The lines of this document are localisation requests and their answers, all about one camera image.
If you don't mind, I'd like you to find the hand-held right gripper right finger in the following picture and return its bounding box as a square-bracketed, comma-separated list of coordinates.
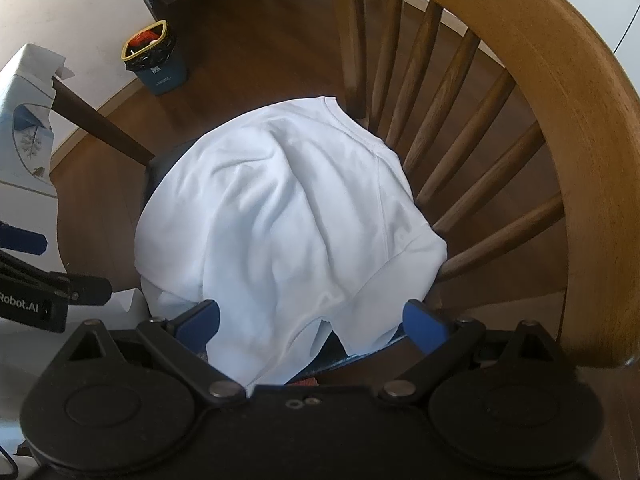
[379, 298, 567, 404]

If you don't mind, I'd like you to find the dark wooden table leg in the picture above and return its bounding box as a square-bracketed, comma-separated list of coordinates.
[50, 76, 157, 167]

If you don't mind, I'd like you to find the wooden spindle-back chair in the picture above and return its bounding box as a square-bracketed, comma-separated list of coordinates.
[140, 0, 640, 392]

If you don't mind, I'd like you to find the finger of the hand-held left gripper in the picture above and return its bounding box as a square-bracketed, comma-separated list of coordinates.
[49, 272, 113, 307]
[0, 220, 49, 257]

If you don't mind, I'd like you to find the trash bin with yellow rim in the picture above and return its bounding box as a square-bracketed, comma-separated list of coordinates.
[121, 19, 190, 97]

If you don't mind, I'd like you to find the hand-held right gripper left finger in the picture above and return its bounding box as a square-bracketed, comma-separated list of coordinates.
[64, 299, 247, 409]

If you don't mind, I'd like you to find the white T-shirt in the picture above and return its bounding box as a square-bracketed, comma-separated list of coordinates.
[134, 95, 449, 395]

